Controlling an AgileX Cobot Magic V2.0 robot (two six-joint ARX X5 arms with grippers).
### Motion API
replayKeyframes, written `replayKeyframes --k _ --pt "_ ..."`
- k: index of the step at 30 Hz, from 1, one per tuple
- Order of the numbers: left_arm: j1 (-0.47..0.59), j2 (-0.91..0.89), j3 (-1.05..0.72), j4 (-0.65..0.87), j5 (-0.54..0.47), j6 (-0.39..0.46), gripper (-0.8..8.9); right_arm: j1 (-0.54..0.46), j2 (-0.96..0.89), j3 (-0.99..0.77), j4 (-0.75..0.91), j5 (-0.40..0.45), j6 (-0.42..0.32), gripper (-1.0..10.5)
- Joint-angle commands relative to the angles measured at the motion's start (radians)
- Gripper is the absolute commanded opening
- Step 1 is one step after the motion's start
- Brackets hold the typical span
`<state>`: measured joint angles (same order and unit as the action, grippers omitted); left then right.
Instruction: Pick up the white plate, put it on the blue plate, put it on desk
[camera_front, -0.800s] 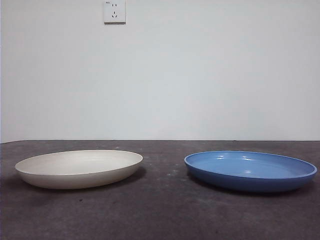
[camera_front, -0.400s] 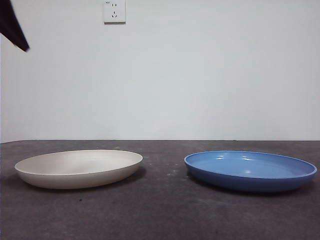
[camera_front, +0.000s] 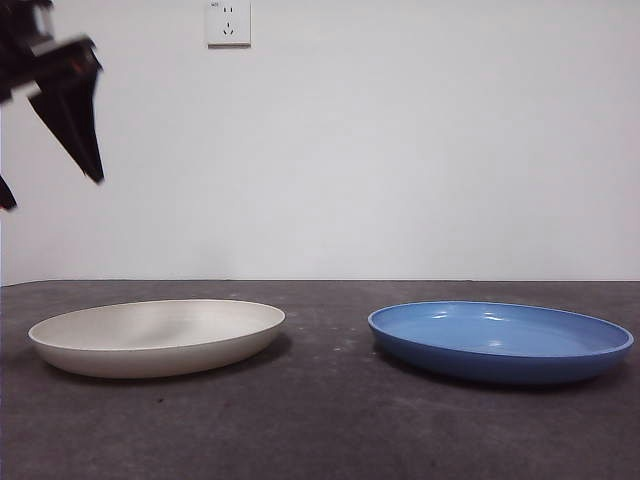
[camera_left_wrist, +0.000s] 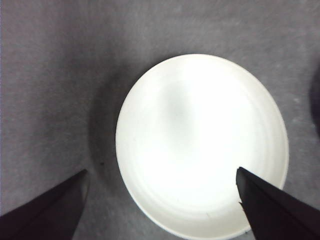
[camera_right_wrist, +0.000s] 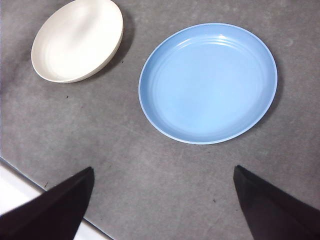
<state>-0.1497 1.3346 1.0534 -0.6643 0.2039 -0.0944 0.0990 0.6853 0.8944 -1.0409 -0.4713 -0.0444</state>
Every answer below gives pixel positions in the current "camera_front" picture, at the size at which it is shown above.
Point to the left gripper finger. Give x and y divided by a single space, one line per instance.
72 125
6 196

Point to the white round plate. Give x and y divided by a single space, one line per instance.
150 340

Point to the blue round plate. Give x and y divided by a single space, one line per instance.
500 350

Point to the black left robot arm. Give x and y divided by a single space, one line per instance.
11 20

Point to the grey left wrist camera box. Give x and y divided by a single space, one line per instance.
41 16

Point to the white wall socket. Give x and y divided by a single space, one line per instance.
229 24

